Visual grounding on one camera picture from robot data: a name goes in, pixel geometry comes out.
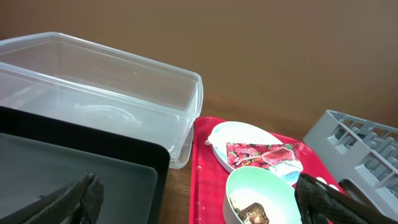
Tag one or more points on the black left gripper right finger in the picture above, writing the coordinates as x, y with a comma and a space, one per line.
318, 203

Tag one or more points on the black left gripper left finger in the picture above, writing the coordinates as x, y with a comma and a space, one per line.
78, 202

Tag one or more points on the brown food scraps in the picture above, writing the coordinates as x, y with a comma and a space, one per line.
252, 214

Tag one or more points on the green bowl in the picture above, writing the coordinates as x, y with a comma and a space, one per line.
252, 184

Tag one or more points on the red strawberry snack wrapper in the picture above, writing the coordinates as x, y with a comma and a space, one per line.
262, 155

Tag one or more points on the white napkin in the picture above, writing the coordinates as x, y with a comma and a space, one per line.
215, 138

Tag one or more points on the black waste tray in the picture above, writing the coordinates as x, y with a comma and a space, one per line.
40, 155

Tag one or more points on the grey dishwasher rack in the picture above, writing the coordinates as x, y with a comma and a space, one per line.
361, 151

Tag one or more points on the clear plastic waste bin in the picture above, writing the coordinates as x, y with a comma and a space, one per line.
82, 82

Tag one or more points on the pink plastic fork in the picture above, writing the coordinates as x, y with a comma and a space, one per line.
334, 187

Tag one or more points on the white plastic spoon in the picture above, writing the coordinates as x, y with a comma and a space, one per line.
321, 180

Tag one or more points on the light blue plate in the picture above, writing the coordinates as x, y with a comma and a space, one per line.
238, 132

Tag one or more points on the red serving tray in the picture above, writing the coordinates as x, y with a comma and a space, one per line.
209, 177

